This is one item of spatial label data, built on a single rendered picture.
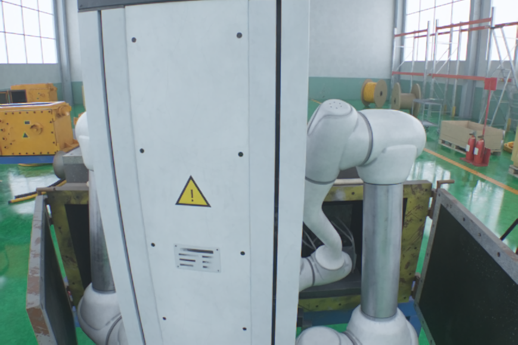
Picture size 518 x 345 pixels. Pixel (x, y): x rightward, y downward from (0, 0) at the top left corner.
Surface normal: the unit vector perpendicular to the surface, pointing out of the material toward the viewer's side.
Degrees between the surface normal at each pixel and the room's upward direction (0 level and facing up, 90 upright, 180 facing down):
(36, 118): 90
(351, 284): 0
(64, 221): 90
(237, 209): 90
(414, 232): 90
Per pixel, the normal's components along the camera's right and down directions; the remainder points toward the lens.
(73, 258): 0.06, 0.26
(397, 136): 0.28, 0.03
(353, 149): 0.14, 0.47
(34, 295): 0.00, -0.97
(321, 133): -0.55, 0.22
